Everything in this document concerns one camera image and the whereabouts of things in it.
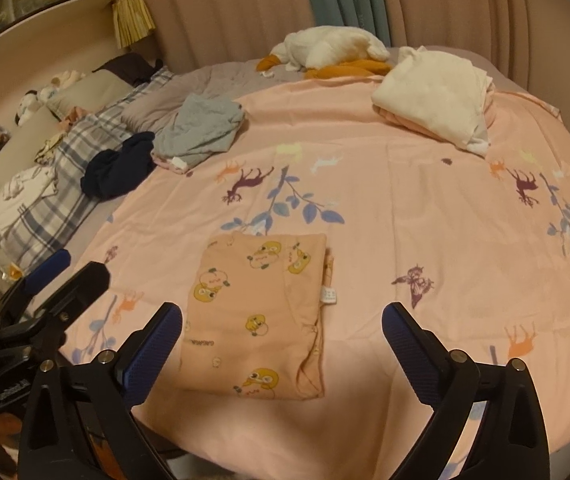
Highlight peach cartoon print garment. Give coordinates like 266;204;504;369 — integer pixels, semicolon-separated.
178;233;328;401

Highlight white clothes on pillow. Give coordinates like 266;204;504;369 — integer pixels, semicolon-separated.
0;165;58;235

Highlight cream folded clothes stack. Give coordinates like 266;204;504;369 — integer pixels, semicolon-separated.
372;47;495;157

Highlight plaid pillow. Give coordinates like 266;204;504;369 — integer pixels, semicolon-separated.
0;67;174;279

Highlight dark navy garment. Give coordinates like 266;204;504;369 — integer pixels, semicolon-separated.
80;131;155;202

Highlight beige headboard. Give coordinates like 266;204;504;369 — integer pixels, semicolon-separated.
0;69;135;226

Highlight small plush toy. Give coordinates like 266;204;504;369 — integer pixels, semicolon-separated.
14;70;86;126

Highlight grey blanket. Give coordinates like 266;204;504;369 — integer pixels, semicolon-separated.
122;61;303;133

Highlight grey crumpled garment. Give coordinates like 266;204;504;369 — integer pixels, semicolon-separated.
151;93;245;174

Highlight yellow hanging paper bundle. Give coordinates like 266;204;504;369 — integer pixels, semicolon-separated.
112;0;156;49

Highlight white goose plush toy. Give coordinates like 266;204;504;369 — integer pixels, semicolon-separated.
256;25;391;79

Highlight beige curtain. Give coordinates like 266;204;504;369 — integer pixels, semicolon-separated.
146;0;570;110

